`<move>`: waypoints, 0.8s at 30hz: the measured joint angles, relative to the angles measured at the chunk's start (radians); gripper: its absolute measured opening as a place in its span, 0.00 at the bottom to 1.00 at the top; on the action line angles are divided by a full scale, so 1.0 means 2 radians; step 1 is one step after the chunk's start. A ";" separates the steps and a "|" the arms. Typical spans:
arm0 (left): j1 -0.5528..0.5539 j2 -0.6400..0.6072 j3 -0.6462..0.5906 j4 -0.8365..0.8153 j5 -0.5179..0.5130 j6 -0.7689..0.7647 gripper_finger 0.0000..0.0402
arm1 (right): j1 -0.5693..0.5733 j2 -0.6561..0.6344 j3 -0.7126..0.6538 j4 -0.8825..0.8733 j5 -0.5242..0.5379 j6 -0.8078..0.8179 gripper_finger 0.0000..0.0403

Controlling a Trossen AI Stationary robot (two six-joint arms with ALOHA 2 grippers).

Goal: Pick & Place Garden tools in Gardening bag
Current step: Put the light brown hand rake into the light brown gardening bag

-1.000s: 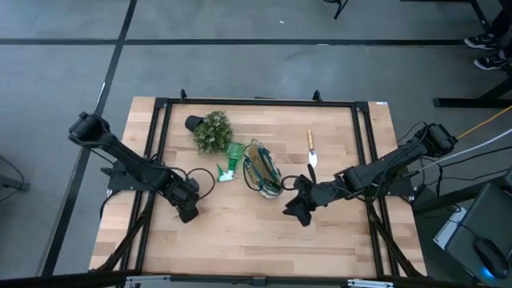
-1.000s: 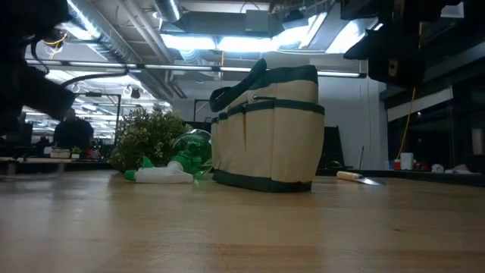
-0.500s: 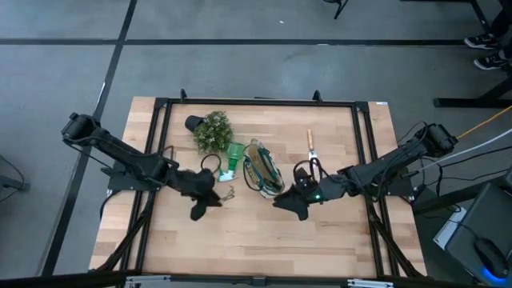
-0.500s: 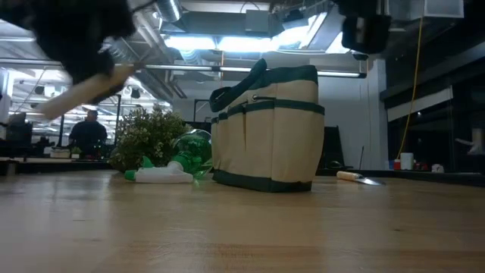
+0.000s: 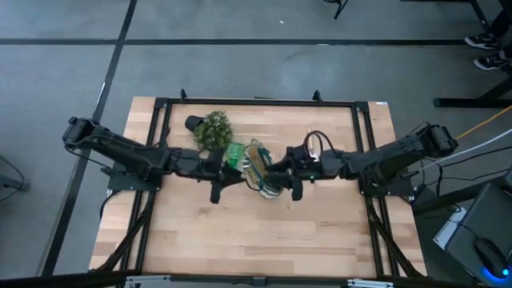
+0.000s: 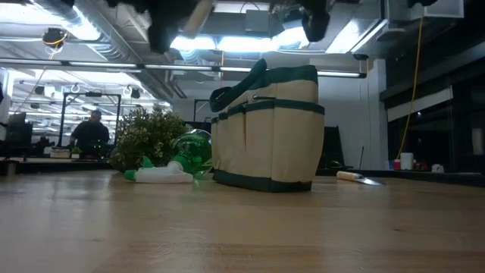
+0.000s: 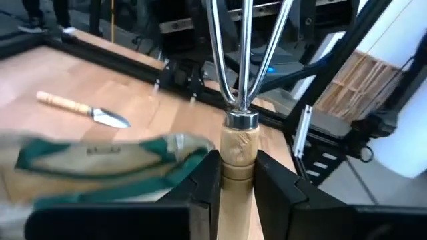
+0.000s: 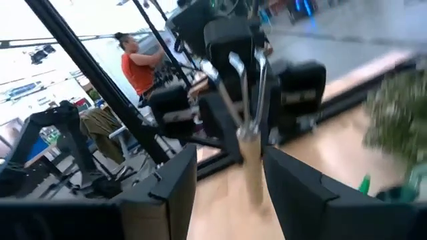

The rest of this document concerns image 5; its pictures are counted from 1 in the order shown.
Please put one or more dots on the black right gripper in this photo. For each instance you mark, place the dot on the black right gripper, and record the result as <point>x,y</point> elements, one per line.
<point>304,164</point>

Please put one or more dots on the person's shoe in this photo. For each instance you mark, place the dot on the person's shoe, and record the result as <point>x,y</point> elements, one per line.
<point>482,40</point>
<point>492,62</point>

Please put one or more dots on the black computer mouse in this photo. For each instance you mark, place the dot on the black computer mouse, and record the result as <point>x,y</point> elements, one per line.
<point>491,256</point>

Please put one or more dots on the artificial green bush plant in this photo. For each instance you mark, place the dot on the artificial green bush plant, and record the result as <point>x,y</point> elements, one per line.
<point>214,130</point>

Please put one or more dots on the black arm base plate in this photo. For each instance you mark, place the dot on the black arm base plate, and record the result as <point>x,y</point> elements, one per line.
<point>132,182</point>
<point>390,190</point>

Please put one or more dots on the white flat box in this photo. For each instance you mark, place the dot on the white flat box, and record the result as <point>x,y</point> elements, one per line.
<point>448,230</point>

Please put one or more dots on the black metal table frame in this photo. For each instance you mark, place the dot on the black metal table frame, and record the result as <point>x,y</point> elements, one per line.
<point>260,102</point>

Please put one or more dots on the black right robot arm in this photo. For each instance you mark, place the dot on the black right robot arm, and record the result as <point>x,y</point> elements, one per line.
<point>380,160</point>

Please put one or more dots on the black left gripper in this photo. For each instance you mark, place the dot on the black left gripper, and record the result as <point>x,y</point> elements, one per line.
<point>214,168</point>

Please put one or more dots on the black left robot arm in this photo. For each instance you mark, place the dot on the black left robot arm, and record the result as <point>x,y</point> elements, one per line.
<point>120,150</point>

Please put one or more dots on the green transparent spray bottle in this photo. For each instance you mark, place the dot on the green transparent spray bottle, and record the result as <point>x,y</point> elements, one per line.
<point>236,154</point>

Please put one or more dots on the black desk foot bar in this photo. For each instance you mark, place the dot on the black desk foot bar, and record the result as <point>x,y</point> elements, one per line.
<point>468,102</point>

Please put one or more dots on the person's leg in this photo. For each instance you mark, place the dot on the person's leg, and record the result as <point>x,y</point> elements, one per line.
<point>504,18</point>

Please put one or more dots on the beige green-trimmed gardening bag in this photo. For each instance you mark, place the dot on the beige green-trimmed gardening bag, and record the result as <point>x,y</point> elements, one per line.
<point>258,168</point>

